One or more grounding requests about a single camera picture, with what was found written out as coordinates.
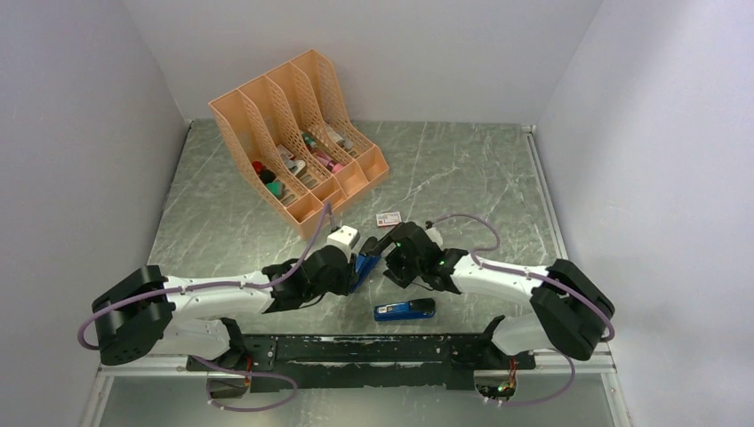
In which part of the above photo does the blue metal stapler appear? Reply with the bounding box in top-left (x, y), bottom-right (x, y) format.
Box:
top-left (349, 237), bottom-right (381, 294)
top-left (373, 298), bottom-right (437, 322)

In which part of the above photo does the small staple box sleeve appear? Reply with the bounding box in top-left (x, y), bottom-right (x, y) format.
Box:
top-left (375, 212), bottom-right (402, 228)

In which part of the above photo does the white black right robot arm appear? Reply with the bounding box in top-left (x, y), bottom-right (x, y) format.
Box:
top-left (359, 222), bottom-right (615, 368)

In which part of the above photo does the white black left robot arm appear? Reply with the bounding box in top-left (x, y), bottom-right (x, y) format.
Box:
top-left (91, 245), bottom-right (358, 370)

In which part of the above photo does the grey white stapler remover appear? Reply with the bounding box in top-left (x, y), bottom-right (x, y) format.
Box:
top-left (277, 145), bottom-right (306, 176)

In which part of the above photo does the pink marker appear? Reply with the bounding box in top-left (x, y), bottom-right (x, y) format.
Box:
top-left (311, 149), bottom-right (343, 173)

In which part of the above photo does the green round item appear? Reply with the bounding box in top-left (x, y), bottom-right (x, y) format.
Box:
top-left (266, 181), bottom-right (285, 200)

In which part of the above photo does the black round item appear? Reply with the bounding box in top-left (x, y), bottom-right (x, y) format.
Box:
top-left (259, 169), bottom-right (277, 185)

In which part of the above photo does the grey white item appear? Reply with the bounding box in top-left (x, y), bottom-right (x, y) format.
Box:
top-left (326, 127), bottom-right (354, 151)

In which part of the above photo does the green capped marker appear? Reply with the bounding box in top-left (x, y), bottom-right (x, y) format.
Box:
top-left (301, 133), bottom-right (317, 149)

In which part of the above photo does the red round item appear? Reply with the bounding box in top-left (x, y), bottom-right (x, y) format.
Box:
top-left (252, 161), bottom-right (266, 174)

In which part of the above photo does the orange plastic file organizer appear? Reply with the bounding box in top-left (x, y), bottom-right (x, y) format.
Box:
top-left (209, 50), bottom-right (389, 238)

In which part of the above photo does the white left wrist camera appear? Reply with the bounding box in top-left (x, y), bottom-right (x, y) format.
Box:
top-left (326, 225), bottom-right (360, 258)

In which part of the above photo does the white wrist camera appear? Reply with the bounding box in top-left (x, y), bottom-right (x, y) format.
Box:
top-left (326, 225), bottom-right (360, 258)
top-left (425, 221), bottom-right (444, 248)

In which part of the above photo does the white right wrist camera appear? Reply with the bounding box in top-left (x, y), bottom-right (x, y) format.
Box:
top-left (425, 221), bottom-right (444, 248)

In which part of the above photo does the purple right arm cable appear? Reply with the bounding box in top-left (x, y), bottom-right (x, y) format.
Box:
top-left (427, 213), bottom-right (617, 343)

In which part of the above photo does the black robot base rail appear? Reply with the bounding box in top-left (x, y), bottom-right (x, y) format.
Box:
top-left (186, 323), bottom-right (535, 397)

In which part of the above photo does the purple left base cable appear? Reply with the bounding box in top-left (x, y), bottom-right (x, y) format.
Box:
top-left (194, 356), bottom-right (301, 413)

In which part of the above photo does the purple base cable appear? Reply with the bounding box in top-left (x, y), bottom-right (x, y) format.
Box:
top-left (194, 356), bottom-right (301, 413)
top-left (483, 350), bottom-right (577, 409)

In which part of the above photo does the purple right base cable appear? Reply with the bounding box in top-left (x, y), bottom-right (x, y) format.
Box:
top-left (483, 350), bottom-right (577, 409)

